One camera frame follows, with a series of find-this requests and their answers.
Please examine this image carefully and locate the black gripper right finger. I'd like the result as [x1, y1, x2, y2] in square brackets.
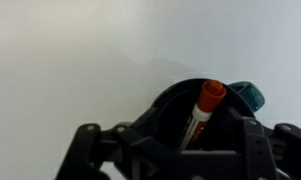
[224, 104, 301, 180]

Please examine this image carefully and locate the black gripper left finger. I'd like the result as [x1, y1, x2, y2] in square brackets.
[55, 105, 182, 180]

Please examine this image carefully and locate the orange-capped white marker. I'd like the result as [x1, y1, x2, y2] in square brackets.
[178, 79, 227, 152]

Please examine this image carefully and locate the dark green enamel mug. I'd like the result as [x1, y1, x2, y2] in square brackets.
[150, 78, 266, 154]

